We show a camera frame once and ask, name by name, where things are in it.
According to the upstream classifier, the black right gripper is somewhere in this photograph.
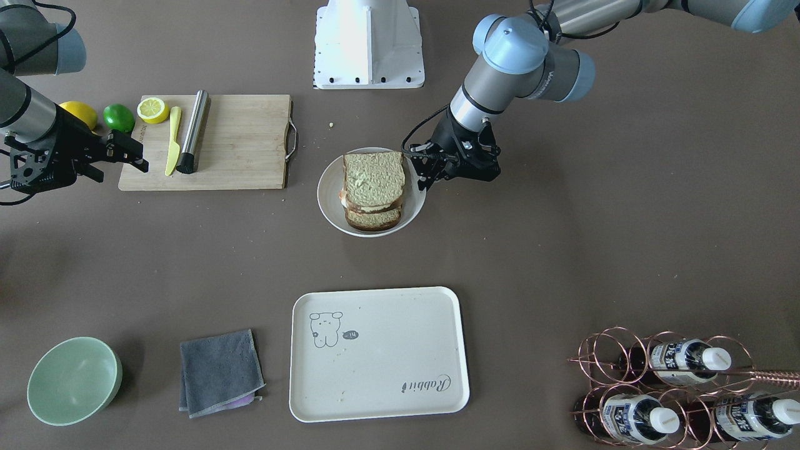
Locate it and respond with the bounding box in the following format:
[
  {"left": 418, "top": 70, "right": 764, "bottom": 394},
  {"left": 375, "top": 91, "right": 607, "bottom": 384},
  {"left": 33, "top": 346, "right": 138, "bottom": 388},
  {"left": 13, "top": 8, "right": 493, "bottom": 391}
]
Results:
[{"left": 5, "top": 110, "right": 149, "bottom": 194}]

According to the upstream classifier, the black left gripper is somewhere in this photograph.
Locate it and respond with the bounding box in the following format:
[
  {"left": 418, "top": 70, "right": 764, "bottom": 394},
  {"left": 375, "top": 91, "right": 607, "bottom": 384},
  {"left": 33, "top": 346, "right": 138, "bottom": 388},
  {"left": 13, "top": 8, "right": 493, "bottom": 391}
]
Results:
[{"left": 406, "top": 110, "right": 502, "bottom": 191}]

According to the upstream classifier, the bread slice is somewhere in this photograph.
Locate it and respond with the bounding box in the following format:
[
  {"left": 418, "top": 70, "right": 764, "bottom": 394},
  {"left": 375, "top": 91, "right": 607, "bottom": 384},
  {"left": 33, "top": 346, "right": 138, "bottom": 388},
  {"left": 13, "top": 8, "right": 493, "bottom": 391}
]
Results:
[
  {"left": 344, "top": 151, "right": 406, "bottom": 213},
  {"left": 345, "top": 207, "right": 403, "bottom": 233}
]

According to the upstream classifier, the white plate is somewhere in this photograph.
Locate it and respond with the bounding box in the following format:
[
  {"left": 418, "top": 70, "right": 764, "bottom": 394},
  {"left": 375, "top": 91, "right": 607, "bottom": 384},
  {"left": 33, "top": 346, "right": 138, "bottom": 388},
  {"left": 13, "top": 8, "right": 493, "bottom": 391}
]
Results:
[{"left": 317, "top": 147, "right": 426, "bottom": 237}]

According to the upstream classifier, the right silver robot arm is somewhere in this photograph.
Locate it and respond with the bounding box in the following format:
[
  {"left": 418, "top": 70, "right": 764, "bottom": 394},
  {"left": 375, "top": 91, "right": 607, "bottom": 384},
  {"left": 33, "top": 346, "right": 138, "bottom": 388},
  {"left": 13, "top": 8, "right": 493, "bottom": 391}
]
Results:
[{"left": 1, "top": 1, "right": 149, "bottom": 201}]

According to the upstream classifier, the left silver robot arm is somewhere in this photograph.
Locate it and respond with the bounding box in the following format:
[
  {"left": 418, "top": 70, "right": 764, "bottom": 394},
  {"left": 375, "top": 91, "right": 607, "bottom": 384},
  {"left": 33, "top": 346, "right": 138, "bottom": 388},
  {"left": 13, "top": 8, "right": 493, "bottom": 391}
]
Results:
[{"left": 402, "top": 1, "right": 798, "bottom": 191}]

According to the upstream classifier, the cream rabbit tray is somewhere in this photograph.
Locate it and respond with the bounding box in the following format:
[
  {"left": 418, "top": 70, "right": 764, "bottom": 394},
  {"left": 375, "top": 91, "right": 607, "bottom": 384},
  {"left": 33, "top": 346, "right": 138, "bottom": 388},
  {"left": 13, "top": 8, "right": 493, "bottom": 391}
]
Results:
[{"left": 288, "top": 286, "right": 471, "bottom": 423}]

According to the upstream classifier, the green lime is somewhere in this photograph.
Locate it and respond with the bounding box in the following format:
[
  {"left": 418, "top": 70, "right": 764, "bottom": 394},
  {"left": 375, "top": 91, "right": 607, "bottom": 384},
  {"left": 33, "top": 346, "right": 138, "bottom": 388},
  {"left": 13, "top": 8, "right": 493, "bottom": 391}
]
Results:
[{"left": 102, "top": 104, "right": 136, "bottom": 134}]

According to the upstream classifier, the yellow lemon upper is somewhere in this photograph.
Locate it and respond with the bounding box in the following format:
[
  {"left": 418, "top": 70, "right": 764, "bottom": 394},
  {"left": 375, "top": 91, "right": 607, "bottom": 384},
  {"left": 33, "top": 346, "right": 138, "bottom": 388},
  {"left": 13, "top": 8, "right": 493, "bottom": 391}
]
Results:
[{"left": 58, "top": 101, "right": 98, "bottom": 131}]

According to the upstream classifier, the half lemon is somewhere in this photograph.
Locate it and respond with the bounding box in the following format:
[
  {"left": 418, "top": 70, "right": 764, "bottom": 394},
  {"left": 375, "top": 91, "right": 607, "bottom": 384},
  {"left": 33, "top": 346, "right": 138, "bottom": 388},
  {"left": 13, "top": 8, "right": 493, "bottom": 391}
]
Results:
[{"left": 136, "top": 97, "right": 171, "bottom": 124}]

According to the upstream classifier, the steel muddler black tip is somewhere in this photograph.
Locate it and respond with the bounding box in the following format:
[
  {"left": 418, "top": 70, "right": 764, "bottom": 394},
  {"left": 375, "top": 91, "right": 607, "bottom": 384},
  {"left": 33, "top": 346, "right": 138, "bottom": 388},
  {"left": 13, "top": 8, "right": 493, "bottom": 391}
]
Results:
[{"left": 176, "top": 89, "right": 211, "bottom": 174}]

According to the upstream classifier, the yellow plastic knife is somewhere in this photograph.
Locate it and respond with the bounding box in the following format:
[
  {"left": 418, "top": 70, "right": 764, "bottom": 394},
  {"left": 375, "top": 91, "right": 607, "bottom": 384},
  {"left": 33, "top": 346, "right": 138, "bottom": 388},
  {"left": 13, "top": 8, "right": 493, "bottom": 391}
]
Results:
[{"left": 164, "top": 106, "right": 182, "bottom": 176}]

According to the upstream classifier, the wooden cutting board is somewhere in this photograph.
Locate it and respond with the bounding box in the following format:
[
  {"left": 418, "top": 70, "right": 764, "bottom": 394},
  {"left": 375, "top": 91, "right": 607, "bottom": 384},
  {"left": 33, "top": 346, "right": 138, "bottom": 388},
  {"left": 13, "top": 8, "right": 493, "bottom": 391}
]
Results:
[{"left": 118, "top": 94, "right": 293, "bottom": 191}]

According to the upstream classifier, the green bowl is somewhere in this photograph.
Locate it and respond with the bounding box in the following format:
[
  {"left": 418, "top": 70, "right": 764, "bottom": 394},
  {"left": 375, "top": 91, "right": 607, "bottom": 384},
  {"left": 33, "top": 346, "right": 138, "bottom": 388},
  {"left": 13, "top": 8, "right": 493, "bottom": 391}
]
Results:
[{"left": 27, "top": 336, "right": 123, "bottom": 426}]

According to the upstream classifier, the grey folded cloth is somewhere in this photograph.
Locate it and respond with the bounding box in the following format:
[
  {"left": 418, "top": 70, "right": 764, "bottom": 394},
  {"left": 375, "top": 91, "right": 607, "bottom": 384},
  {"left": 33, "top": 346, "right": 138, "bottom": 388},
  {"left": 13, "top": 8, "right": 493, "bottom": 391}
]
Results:
[{"left": 178, "top": 329, "right": 266, "bottom": 418}]

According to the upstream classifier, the dark drink bottle upper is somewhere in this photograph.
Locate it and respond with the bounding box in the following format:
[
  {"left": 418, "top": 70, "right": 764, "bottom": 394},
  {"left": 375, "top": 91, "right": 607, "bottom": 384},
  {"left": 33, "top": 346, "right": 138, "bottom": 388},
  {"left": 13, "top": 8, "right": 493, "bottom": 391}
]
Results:
[{"left": 614, "top": 339, "right": 732, "bottom": 389}]

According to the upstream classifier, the dark drink bottle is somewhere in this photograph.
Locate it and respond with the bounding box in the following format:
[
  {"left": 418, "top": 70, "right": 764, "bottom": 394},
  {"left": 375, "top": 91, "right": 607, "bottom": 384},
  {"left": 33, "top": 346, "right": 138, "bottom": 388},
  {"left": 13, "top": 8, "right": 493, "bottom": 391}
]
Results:
[
  {"left": 572, "top": 394, "right": 681, "bottom": 445},
  {"left": 614, "top": 339, "right": 732, "bottom": 389},
  {"left": 686, "top": 394, "right": 799, "bottom": 443}
]

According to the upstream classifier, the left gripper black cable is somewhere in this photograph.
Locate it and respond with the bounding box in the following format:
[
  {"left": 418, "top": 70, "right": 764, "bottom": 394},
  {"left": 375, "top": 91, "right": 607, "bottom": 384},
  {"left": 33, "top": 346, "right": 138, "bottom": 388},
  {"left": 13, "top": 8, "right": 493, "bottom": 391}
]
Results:
[{"left": 401, "top": 105, "right": 452, "bottom": 157}]

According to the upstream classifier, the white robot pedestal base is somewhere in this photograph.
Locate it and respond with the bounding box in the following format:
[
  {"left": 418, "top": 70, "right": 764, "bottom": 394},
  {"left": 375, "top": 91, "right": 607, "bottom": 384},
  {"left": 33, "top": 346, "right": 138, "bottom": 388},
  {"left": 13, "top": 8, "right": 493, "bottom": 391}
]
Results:
[{"left": 312, "top": 1, "right": 426, "bottom": 89}]

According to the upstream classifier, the copper wire bottle rack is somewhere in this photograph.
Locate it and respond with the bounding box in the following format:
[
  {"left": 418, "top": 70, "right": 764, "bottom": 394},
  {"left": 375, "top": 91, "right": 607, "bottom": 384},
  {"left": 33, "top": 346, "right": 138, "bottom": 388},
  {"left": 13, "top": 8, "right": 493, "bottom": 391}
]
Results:
[{"left": 572, "top": 327, "right": 798, "bottom": 449}]

